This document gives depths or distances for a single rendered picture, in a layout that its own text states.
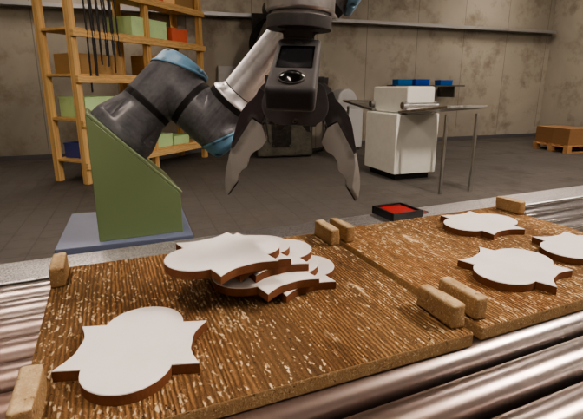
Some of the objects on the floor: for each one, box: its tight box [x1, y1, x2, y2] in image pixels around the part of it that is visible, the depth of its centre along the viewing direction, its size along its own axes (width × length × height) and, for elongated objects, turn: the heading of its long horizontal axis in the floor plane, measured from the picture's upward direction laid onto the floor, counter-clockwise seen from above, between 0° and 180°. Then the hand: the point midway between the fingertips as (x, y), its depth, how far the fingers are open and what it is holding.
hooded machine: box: [324, 88, 363, 150], centre depth 854 cm, size 65×53×116 cm
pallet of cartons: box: [532, 125, 583, 154], centre depth 855 cm, size 124×85×45 cm
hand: (291, 199), depth 50 cm, fingers open, 14 cm apart
